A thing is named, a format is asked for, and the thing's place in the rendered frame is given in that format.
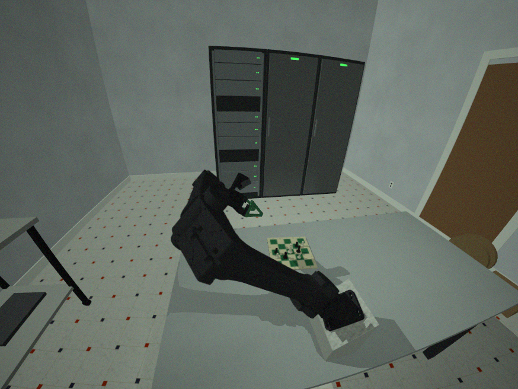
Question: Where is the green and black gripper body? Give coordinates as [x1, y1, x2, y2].
[226, 191, 249, 216]

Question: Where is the green and cream chessboard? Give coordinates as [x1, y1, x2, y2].
[267, 237, 318, 270]

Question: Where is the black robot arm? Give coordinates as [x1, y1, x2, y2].
[171, 170, 364, 331]

